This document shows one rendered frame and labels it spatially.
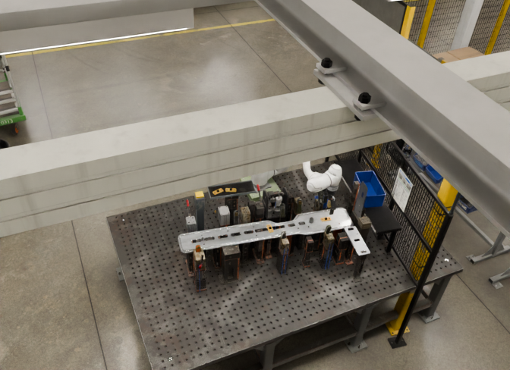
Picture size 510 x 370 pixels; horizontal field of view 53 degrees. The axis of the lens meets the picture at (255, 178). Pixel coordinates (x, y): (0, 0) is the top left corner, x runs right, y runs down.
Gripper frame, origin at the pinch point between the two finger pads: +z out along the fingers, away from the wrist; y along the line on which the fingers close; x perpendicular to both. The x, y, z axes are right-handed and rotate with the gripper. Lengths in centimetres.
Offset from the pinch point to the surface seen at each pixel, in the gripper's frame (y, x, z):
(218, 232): -5, -86, 13
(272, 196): -18.5, -40.0, -2.7
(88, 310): -30, -198, 112
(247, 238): 6, -66, 13
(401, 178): 6, 54, -25
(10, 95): -362, -280, 84
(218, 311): 45, -98, 43
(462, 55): -225, 269, 10
